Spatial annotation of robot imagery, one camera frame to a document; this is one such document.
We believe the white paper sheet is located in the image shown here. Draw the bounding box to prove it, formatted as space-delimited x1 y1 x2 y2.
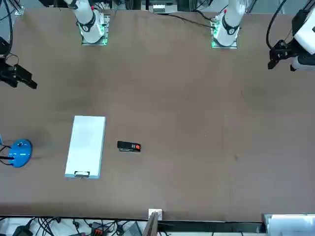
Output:
65 116 106 177

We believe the grey metal box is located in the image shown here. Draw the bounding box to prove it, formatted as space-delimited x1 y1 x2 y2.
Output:
261 213 315 236

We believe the grey camera pole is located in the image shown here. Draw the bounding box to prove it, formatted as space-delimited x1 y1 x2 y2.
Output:
142 212 159 236

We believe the grey power adapter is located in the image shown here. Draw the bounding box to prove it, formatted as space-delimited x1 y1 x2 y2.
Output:
127 222 143 236

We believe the light blue clipboard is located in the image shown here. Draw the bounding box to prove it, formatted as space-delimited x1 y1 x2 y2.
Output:
64 115 107 179

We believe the white table edge bracket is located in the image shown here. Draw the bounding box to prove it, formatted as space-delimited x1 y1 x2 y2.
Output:
148 208 163 221

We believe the black stapler with red button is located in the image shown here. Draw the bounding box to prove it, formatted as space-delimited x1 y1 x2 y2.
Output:
117 140 143 153

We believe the black cable across table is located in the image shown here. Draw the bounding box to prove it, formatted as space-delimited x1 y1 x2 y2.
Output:
167 13 215 28

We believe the black power adapter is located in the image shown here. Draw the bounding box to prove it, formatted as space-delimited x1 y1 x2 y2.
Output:
11 224 34 236

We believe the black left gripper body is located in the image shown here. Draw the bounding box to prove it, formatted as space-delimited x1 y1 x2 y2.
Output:
277 40 300 60

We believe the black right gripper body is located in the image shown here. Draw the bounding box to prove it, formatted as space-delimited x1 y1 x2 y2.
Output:
0 64 18 88

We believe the blue desk lamp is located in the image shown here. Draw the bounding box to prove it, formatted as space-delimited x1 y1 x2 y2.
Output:
0 134 33 169

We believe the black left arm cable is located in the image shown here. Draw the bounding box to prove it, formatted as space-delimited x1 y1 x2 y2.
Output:
266 0 289 50

